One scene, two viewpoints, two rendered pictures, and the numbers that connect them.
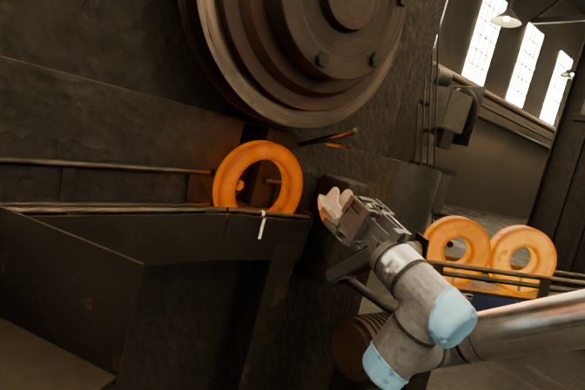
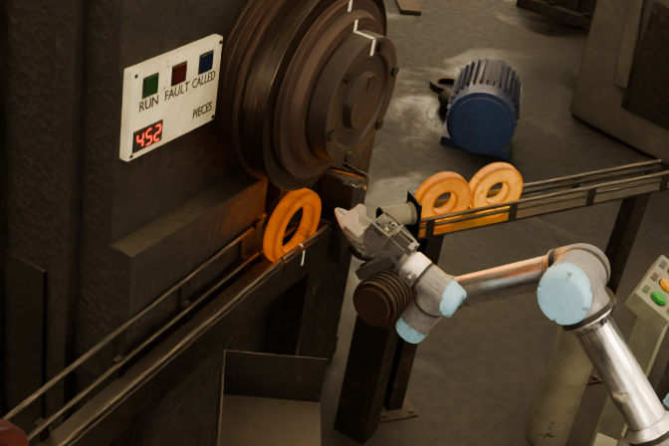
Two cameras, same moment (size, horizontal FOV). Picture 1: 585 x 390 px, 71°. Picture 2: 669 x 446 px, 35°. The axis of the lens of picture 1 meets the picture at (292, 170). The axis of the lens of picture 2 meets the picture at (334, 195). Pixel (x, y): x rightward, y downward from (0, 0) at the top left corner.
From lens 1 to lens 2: 1.79 m
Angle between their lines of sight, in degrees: 34
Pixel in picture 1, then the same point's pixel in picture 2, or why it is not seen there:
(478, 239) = (460, 189)
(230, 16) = (285, 156)
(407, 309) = (425, 300)
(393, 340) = (417, 318)
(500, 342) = (480, 297)
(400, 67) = not seen: hidden behind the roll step
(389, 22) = (385, 91)
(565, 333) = (514, 290)
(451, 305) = (451, 296)
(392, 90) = not seen: hidden behind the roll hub
